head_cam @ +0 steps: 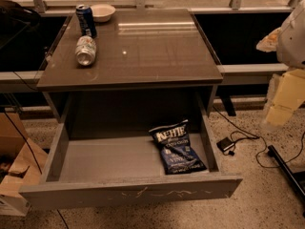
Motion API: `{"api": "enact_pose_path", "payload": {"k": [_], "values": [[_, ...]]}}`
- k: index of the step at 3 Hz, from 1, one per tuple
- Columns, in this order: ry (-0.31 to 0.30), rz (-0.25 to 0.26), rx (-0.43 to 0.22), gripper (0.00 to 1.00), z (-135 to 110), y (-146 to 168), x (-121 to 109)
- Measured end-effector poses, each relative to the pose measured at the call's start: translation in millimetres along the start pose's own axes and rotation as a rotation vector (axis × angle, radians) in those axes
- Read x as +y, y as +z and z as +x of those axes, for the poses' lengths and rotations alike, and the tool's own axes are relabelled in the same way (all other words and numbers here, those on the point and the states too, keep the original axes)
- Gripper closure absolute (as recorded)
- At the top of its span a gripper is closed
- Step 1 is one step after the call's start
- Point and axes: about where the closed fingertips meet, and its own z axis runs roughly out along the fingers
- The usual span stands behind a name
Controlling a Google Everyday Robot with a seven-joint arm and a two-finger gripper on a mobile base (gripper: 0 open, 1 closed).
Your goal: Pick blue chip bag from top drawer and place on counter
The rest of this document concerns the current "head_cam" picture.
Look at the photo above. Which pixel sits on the blue soda can upright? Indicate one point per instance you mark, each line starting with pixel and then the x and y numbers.
pixel 85 18

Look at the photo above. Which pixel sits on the blue Kettle chip bag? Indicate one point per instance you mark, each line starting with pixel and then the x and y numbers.
pixel 174 145

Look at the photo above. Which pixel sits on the white bowl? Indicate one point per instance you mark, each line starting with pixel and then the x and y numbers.
pixel 102 12

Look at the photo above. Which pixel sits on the open grey drawer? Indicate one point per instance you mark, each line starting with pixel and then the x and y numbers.
pixel 103 155

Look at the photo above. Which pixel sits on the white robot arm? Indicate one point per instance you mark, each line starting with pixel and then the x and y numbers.
pixel 291 43

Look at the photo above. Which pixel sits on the grey cabinet counter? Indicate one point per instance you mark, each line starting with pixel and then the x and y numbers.
pixel 135 49

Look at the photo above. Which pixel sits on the black stand leg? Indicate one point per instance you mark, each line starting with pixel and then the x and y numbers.
pixel 297 179

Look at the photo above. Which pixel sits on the black bag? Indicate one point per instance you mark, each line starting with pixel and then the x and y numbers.
pixel 14 19

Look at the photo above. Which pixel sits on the small black power adapter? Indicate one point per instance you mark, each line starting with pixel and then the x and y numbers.
pixel 224 144

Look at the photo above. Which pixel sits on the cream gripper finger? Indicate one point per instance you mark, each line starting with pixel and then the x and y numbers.
pixel 286 93
pixel 269 42

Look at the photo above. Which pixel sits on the silver can lying down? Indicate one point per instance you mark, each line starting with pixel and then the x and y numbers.
pixel 85 51

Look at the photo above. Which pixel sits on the cardboard box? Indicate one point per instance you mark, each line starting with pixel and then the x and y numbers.
pixel 22 163

